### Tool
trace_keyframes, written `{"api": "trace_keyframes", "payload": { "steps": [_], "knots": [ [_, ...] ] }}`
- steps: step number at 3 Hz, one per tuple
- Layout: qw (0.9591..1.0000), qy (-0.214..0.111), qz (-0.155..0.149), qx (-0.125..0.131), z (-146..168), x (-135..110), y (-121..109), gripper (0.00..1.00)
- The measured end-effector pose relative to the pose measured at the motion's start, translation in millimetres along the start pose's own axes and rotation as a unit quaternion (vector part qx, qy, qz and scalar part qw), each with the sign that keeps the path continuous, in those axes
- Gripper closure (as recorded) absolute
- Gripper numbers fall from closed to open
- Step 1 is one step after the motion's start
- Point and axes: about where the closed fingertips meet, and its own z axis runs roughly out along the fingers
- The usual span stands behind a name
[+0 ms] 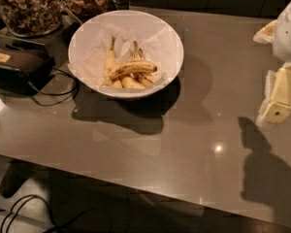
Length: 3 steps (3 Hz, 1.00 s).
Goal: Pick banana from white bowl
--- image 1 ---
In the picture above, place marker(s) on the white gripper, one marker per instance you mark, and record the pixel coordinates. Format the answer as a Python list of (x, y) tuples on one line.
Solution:
[(288, 33)]

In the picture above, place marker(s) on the spotted yellow banana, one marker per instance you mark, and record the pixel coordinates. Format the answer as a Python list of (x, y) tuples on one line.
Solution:
[(127, 67)]

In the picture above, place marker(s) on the white bowl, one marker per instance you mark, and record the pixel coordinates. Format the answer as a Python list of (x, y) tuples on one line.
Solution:
[(87, 42)]

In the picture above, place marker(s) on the right yellow banana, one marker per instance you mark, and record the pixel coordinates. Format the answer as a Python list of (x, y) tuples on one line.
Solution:
[(144, 78)]

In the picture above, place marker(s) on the middle yellow banana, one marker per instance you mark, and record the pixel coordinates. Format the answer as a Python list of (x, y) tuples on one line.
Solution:
[(129, 82)]

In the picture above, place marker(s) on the left yellow banana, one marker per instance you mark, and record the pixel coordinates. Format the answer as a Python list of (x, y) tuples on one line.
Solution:
[(110, 59)]

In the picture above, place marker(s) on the white paper napkin liner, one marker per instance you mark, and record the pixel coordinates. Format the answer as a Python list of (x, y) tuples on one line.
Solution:
[(93, 59)]

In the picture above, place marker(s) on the metal jar stand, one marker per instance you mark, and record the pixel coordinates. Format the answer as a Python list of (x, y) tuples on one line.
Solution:
[(54, 44)]

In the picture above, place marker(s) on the large glass nut jar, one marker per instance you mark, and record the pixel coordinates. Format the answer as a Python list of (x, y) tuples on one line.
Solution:
[(31, 18)]

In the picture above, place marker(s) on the black device with label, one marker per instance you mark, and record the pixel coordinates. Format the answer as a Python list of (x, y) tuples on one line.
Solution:
[(25, 72)]

